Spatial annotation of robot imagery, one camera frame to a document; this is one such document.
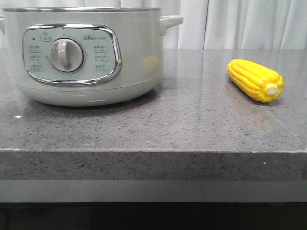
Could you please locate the yellow toy corn cob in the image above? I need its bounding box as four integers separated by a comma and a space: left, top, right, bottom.
227, 59, 285, 103

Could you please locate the pale green electric cooking pot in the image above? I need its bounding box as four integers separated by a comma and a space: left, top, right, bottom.
0, 7, 183, 107

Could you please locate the white pleated curtain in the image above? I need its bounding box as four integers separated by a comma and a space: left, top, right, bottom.
0, 0, 307, 50

